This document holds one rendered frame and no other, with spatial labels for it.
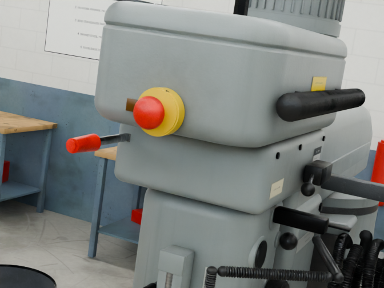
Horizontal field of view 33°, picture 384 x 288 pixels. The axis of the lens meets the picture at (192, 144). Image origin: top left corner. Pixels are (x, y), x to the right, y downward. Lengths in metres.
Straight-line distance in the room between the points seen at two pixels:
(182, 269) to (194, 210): 0.09
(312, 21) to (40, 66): 5.42
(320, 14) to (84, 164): 5.17
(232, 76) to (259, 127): 0.07
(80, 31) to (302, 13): 5.13
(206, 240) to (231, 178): 0.12
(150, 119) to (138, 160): 0.19
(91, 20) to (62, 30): 0.34
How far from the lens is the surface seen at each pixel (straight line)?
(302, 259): 1.21
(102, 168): 5.17
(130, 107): 0.83
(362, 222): 1.50
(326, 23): 1.17
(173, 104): 0.78
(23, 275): 3.37
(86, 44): 6.16
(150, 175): 0.93
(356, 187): 1.26
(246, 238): 0.95
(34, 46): 6.51
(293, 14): 1.15
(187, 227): 0.96
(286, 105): 0.78
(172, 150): 0.91
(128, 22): 0.83
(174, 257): 0.94
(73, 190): 6.32
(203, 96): 0.79
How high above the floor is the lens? 1.85
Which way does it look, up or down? 9 degrees down
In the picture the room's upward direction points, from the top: 8 degrees clockwise
